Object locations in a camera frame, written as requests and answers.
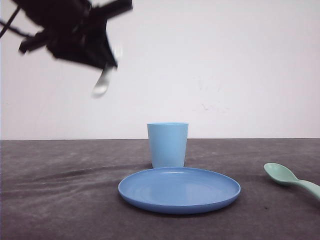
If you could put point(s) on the blue plastic plate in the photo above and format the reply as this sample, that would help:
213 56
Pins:
179 190

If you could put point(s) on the mint green plastic spoon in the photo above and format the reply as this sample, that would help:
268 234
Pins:
282 175

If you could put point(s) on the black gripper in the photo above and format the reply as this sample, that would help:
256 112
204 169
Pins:
64 17

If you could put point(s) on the grey table cloth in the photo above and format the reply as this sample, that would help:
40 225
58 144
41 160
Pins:
68 190

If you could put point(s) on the white plastic fork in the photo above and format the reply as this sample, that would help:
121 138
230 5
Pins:
103 82

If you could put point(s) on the light blue plastic cup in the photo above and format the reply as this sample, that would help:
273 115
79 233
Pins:
167 143

